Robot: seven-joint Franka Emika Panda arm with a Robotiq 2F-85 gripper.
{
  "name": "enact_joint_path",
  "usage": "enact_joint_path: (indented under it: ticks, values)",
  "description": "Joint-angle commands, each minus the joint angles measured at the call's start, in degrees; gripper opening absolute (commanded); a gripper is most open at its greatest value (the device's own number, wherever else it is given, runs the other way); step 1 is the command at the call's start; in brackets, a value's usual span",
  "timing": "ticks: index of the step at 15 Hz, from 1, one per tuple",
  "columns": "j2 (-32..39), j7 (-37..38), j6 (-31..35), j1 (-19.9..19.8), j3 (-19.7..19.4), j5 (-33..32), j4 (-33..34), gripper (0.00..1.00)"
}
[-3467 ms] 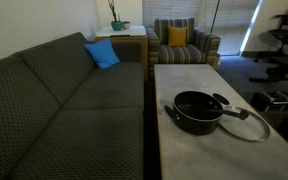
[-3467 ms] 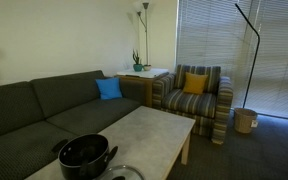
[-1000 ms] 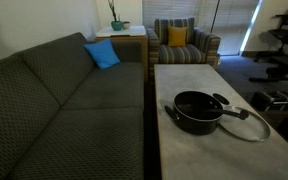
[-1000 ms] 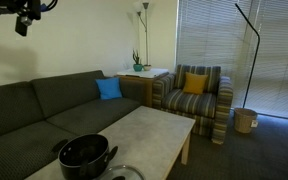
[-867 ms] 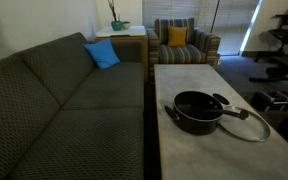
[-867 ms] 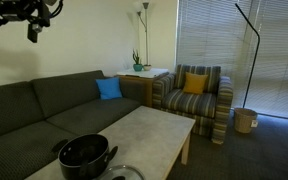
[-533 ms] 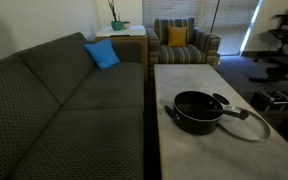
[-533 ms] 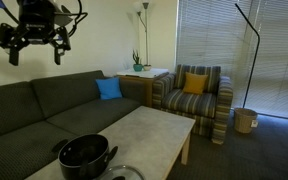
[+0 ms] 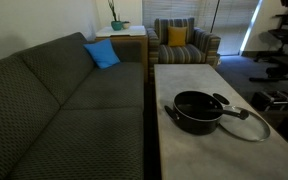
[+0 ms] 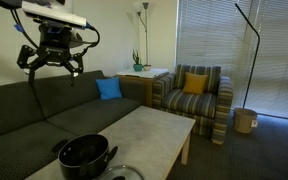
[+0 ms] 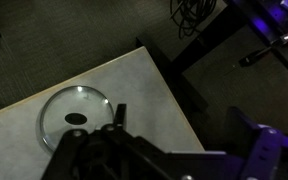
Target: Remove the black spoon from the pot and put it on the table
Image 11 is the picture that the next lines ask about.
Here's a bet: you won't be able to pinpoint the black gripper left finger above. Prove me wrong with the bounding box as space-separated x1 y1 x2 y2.
40 103 172 180

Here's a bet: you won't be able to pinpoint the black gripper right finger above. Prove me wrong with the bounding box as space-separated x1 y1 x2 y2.
223 106 285 180

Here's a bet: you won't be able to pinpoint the glass pot lid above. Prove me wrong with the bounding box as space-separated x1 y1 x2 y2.
39 85 116 153

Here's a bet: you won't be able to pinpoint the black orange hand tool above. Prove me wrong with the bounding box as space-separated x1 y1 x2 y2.
238 27 288 68

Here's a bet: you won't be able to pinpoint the coiled black cables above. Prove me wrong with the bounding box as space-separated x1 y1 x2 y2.
169 0 218 38

